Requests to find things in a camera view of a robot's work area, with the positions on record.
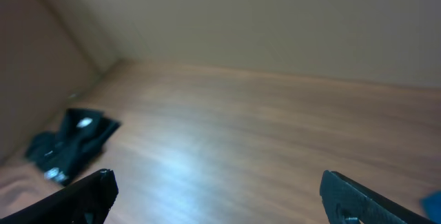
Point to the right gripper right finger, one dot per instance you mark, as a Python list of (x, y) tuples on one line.
[(346, 201)]

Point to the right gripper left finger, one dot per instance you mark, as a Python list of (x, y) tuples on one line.
[(87, 201)]

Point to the black t-shirt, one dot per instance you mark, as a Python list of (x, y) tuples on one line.
[(63, 154)]

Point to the blue garment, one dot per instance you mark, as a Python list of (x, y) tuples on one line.
[(432, 207)]

